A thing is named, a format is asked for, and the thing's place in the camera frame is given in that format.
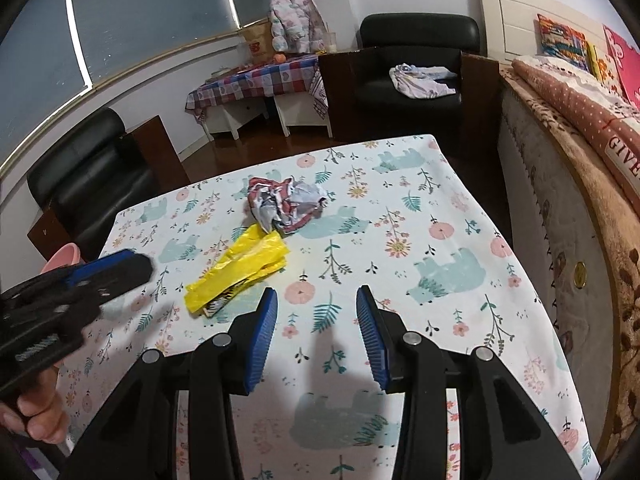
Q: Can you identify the crumpled pale clothing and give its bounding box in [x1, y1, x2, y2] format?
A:
[390, 63, 458, 99]

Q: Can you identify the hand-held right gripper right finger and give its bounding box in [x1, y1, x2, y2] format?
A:
[356, 285, 583, 480]

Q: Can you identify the white table base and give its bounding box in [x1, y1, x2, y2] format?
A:
[202, 100, 268, 141]
[274, 91, 333, 138]

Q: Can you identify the cream bed headboard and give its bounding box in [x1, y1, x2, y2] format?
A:
[476, 0, 608, 68]

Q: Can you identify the hanging floral padded jacket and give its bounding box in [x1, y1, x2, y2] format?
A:
[267, 0, 328, 55]

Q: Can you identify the pink flower pillow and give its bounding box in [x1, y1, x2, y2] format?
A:
[602, 24, 640, 111]

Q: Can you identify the person's left hand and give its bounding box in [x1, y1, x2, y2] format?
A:
[0, 360, 69, 444]

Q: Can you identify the checked tablecloth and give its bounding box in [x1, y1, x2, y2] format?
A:
[186, 52, 331, 123]

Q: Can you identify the window with grey blinds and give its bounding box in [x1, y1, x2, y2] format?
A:
[0, 0, 308, 176]

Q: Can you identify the bed mattress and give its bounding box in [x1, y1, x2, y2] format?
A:
[500, 90, 616, 456]

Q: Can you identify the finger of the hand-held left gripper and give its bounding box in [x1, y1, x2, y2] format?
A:
[67, 251, 137, 281]
[75, 255, 153, 306]

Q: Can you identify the colourful patterned pillow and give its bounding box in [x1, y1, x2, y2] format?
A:
[537, 14, 591, 73]

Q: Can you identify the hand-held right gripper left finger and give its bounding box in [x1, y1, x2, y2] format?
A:
[60, 287, 278, 480]

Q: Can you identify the yellow flower pillow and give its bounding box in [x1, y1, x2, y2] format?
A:
[587, 42, 626, 101]

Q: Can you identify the bed with brown blanket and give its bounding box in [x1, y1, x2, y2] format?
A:
[500, 67, 640, 461]

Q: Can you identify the large black leather armchair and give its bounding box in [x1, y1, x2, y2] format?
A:
[27, 107, 191, 261]

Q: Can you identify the yellow plastic bag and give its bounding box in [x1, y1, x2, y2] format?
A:
[185, 224, 291, 318]

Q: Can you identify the floral animal print tablecloth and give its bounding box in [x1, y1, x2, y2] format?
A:
[52, 134, 603, 480]

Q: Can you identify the pink plastic bucket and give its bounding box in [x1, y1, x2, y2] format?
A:
[41, 242, 82, 275]

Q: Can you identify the small black leather armchair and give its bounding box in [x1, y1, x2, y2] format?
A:
[319, 12, 501, 143]

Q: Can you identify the pink dotted quilt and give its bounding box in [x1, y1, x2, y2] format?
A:
[512, 55, 640, 201]

